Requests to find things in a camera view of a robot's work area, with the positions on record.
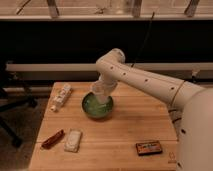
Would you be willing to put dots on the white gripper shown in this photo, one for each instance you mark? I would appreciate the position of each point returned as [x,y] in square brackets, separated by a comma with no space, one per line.
[108,85]

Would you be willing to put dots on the white ceramic cup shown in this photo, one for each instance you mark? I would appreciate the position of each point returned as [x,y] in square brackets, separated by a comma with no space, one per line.
[98,90]

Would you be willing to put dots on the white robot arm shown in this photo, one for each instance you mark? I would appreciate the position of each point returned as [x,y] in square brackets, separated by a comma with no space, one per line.
[195,146]

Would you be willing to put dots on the green ceramic bowl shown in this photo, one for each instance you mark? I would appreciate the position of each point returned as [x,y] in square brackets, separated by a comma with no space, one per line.
[94,109]

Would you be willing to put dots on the white tube package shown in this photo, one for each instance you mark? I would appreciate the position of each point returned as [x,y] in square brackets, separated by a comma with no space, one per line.
[61,97]

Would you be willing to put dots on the white wrapped packet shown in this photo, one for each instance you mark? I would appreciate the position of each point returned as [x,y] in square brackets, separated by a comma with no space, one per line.
[73,141]

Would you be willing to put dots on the dark orange-labelled box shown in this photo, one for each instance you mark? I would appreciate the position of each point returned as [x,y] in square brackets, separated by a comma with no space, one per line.
[148,148]

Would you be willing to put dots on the red-brown snack bar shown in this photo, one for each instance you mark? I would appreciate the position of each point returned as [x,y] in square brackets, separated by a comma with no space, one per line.
[53,140]

